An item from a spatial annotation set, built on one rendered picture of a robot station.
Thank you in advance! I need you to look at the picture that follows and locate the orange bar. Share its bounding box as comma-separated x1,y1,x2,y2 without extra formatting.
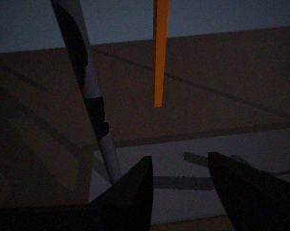
152,0,169,107

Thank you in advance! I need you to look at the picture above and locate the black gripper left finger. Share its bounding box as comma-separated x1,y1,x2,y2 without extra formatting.
0,156,153,231

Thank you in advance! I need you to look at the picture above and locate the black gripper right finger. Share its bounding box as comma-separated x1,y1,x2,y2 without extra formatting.
208,152,290,231

